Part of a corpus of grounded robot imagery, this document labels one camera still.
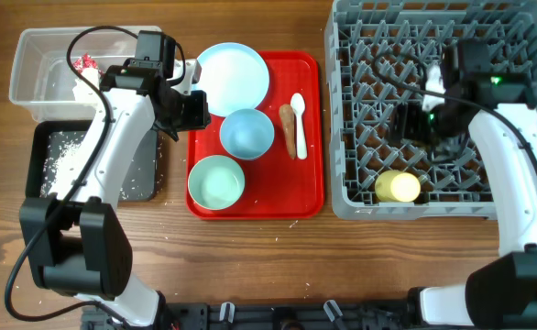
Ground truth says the yellow plastic cup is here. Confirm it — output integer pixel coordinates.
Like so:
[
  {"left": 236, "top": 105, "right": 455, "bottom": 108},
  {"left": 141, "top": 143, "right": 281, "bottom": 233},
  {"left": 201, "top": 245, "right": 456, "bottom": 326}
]
[{"left": 375, "top": 170, "right": 421, "bottom": 203}]

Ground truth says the light blue bowl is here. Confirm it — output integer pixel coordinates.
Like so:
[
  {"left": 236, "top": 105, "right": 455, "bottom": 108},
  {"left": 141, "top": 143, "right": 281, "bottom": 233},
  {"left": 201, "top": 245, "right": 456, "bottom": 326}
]
[{"left": 219, "top": 109, "right": 275, "bottom": 160}]

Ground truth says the mint green bowl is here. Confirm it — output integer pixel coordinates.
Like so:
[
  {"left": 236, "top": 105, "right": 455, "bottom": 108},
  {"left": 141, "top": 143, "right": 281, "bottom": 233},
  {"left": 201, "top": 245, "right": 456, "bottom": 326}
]
[{"left": 187, "top": 155, "right": 246, "bottom": 211}]

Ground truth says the red white wrapper tissue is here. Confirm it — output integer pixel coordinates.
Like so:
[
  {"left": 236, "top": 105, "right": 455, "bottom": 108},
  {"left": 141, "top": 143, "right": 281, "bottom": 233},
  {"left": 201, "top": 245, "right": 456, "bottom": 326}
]
[{"left": 72, "top": 53, "right": 103, "bottom": 104}]

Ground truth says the white rice pile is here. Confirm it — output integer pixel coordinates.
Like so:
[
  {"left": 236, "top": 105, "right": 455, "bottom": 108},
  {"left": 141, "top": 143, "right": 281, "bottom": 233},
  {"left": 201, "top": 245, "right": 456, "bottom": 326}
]
[{"left": 36, "top": 131, "right": 158, "bottom": 202}]

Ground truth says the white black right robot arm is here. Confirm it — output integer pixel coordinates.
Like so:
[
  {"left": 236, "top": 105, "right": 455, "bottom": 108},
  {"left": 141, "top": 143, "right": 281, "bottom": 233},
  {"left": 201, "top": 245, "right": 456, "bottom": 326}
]
[{"left": 389, "top": 39, "right": 537, "bottom": 329}]

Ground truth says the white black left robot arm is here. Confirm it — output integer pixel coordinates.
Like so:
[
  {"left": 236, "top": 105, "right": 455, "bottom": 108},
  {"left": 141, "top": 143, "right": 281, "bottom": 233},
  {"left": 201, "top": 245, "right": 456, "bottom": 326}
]
[{"left": 4, "top": 30, "right": 211, "bottom": 329}]

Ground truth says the grey dishwasher rack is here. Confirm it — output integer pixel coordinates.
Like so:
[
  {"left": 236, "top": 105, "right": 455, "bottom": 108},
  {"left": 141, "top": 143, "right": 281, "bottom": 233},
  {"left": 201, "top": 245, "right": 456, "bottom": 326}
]
[{"left": 324, "top": 0, "right": 537, "bottom": 220}]

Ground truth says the black waste tray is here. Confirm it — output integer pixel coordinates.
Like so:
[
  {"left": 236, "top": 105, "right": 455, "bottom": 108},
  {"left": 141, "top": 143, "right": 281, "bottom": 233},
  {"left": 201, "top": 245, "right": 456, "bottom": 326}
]
[{"left": 25, "top": 120, "right": 159, "bottom": 202}]

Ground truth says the light blue plate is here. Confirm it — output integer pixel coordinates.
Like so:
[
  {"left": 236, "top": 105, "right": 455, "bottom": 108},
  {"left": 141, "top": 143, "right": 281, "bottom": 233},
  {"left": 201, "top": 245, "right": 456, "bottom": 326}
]
[{"left": 194, "top": 42, "right": 270, "bottom": 117}]

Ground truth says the white plastic spoon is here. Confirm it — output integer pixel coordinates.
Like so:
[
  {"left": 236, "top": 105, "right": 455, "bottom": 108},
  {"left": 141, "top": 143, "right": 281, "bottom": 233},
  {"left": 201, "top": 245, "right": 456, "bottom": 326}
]
[{"left": 290, "top": 93, "right": 308, "bottom": 160}]

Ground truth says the red plastic tray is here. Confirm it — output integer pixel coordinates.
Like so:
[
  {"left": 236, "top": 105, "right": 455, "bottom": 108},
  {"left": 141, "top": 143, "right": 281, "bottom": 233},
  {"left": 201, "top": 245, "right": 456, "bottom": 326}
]
[{"left": 185, "top": 50, "right": 324, "bottom": 220}]

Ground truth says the clear plastic bin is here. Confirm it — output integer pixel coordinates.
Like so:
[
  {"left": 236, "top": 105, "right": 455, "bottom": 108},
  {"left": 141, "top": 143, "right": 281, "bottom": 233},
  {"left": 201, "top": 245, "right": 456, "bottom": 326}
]
[{"left": 9, "top": 27, "right": 137, "bottom": 122}]

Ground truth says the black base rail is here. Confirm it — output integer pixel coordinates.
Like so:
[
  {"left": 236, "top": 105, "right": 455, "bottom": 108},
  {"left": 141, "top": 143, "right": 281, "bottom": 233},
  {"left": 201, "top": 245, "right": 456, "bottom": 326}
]
[{"left": 80, "top": 300, "right": 434, "bottom": 330}]

